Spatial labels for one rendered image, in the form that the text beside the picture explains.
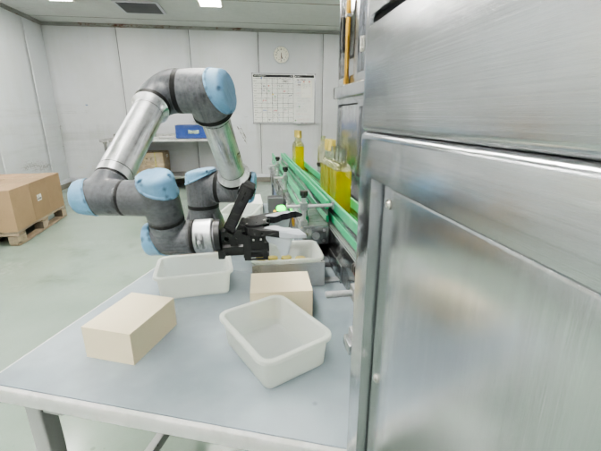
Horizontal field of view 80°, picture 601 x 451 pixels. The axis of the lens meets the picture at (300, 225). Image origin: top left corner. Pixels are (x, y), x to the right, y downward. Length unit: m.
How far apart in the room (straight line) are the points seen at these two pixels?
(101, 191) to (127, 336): 0.30
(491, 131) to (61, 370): 0.89
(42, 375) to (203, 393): 0.34
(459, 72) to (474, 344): 0.15
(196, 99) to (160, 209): 0.37
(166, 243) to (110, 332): 0.22
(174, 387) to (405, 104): 0.68
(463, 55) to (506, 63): 0.03
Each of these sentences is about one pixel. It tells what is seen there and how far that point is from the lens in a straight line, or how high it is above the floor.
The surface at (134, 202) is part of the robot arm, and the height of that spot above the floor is 1.09.
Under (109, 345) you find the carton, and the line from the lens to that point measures 0.90.
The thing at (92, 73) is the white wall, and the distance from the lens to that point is 7.65.
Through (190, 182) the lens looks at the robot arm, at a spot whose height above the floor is 1.02.
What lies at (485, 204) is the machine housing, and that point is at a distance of 0.19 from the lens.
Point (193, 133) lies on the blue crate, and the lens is 6.60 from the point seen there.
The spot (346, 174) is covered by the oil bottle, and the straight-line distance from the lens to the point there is 1.29.
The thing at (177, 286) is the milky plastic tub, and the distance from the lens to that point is 1.09.
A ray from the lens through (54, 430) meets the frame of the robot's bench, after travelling 1.06.
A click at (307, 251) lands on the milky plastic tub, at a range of 1.25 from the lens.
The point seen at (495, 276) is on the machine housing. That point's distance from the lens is 0.21.
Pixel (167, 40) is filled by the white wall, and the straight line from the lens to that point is 7.39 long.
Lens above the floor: 1.25
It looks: 17 degrees down
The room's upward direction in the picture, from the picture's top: straight up
